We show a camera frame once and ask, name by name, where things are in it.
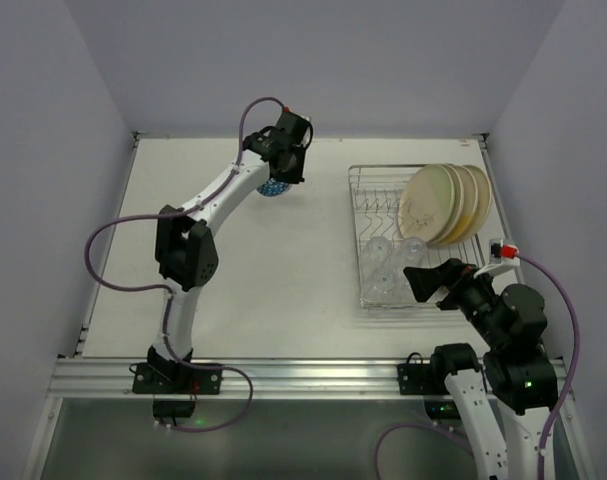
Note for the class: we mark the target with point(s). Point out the cream and green plate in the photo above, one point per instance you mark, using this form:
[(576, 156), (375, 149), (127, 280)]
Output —
[(426, 203)]

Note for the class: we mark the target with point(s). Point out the cream plate rearmost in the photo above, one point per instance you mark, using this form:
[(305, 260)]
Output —
[(485, 198)]

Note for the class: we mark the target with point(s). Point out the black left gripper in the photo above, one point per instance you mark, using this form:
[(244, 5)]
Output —
[(293, 170)]

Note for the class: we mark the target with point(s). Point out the aluminium mounting rail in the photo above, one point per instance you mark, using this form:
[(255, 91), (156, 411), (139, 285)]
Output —
[(273, 379)]

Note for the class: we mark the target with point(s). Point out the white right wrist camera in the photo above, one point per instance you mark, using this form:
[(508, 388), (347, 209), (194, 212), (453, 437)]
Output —
[(498, 257)]

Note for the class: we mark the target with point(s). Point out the cream and pink plate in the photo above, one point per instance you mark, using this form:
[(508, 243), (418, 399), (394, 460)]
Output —
[(458, 205)]

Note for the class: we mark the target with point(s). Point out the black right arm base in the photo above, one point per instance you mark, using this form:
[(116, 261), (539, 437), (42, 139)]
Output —
[(416, 378)]

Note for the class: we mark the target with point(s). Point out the steel wire dish rack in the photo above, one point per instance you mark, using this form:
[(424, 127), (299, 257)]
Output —
[(375, 193)]

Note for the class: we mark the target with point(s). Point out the clear glass front left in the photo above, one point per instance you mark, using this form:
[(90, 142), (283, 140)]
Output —
[(378, 284)]

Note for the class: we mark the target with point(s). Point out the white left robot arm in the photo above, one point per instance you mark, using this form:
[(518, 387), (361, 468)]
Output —
[(185, 238)]

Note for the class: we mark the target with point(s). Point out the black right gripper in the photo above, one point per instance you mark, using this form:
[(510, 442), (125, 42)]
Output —
[(453, 288)]

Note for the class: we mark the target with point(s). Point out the cream and yellow plate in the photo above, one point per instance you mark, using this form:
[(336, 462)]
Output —
[(469, 195)]

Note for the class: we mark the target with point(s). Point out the clear glass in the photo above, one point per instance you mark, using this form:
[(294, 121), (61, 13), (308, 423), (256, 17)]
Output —
[(411, 251), (378, 284), (376, 251), (408, 292)]

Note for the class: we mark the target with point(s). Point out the blue patterned bowl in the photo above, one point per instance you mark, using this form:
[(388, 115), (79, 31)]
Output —
[(273, 188)]

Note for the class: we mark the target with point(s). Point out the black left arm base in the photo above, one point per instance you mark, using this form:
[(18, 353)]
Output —
[(175, 386)]

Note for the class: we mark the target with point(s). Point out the clear glass front right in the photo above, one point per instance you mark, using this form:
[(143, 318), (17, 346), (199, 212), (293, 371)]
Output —
[(408, 292)]

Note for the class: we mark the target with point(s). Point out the clear glass back right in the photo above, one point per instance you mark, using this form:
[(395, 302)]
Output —
[(411, 251)]

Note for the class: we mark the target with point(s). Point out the clear glass back left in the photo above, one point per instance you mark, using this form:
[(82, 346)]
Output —
[(376, 251)]

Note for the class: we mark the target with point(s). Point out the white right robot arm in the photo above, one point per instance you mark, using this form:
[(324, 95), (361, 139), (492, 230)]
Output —
[(505, 397)]

